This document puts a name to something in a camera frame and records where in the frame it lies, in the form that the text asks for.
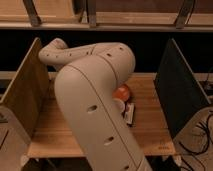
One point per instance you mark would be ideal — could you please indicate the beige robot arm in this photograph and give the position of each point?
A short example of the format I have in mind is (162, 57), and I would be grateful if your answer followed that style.
(87, 77)

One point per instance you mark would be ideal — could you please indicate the orange ball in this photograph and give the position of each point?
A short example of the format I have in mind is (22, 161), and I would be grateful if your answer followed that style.
(122, 93)

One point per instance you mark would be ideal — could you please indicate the right dark side panel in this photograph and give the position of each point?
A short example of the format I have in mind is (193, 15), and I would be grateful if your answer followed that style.
(181, 95)

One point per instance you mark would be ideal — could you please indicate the left wooden side panel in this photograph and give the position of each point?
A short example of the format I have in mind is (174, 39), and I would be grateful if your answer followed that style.
(22, 101)

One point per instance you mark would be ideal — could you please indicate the upper wooden shelf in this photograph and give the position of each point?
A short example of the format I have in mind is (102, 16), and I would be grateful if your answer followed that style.
(110, 15)

